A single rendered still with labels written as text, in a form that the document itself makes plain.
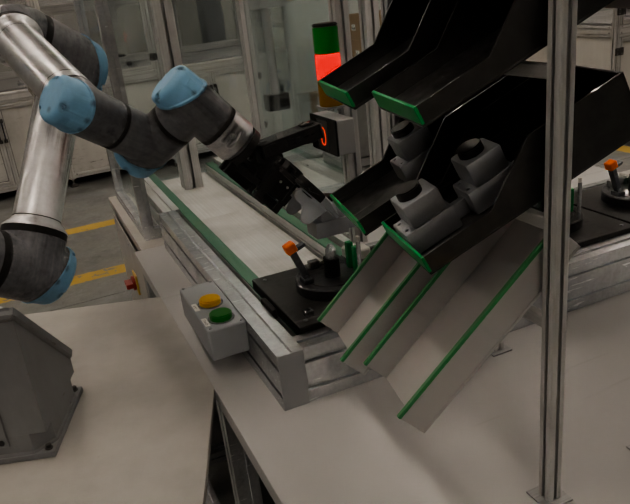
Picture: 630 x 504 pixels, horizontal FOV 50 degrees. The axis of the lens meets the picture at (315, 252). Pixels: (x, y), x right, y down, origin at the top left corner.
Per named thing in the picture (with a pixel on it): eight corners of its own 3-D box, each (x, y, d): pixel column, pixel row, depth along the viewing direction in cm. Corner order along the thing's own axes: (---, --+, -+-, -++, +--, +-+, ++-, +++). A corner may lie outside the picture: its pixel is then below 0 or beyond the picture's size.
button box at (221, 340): (213, 362, 118) (207, 330, 116) (184, 316, 136) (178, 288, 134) (251, 350, 121) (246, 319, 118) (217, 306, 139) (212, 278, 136)
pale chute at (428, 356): (424, 434, 80) (397, 418, 78) (386, 377, 92) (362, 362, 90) (581, 246, 76) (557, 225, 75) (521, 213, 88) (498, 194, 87)
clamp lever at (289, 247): (304, 281, 122) (285, 248, 118) (299, 278, 124) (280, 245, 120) (320, 270, 123) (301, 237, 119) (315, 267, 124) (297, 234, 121)
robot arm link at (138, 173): (89, 129, 108) (132, 85, 104) (144, 153, 117) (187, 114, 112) (96, 166, 105) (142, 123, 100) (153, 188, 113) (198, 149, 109)
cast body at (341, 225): (317, 240, 119) (313, 202, 116) (307, 233, 123) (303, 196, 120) (360, 229, 122) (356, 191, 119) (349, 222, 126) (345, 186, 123)
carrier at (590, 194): (638, 234, 138) (642, 174, 133) (553, 205, 159) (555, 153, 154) (721, 208, 146) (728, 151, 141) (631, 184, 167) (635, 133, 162)
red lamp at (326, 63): (323, 82, 131) (320, 55, 129) (313, 80, 135) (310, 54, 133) (346, 78, 132) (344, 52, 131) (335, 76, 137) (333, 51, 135)
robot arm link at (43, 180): (-38, 295, 121) (17, 20, 133) (39, 309, 132) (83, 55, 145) (-2, 293, 114) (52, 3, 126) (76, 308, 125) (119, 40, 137)
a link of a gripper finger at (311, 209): (320, 238, 119) (280, 205, 116) (341, 212, 119) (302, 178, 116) (325, 241, 116) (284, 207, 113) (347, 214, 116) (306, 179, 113)
